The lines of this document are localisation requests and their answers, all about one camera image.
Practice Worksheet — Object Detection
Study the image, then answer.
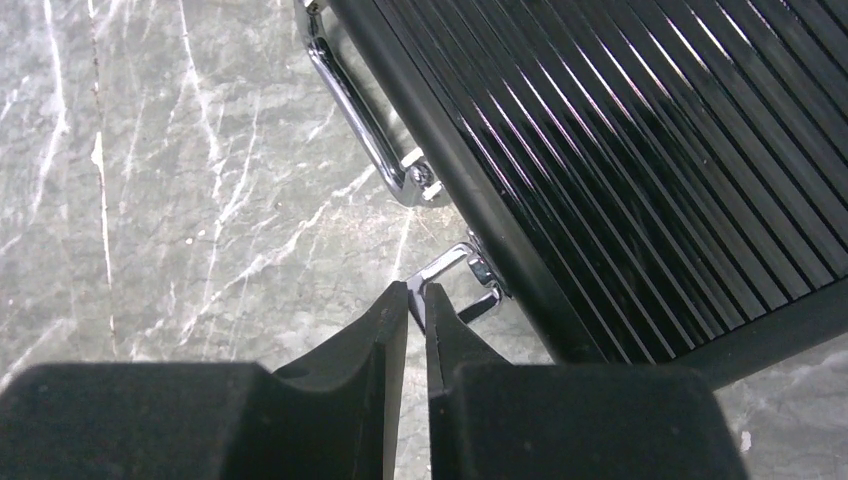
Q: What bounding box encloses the black poker chip case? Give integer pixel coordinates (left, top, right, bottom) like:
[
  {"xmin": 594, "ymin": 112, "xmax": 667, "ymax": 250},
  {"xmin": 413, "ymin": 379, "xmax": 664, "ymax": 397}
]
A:
[{"xmin": 294, "ymin": 1, "xmax": 847, "ymax": 388}]

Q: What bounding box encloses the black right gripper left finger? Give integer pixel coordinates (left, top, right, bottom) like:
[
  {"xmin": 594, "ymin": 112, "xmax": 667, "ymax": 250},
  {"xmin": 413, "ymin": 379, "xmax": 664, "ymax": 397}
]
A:
[{"xmin": 1, "ymin": 282, "xmax": 408, "ymax": 479}]

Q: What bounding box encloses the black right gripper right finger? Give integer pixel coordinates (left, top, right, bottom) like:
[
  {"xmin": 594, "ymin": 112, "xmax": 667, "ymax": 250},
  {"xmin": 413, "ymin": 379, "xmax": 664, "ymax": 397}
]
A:
[{"xmin": 423, "ymin": 284, "xmax": 748, "ymax": 479}]

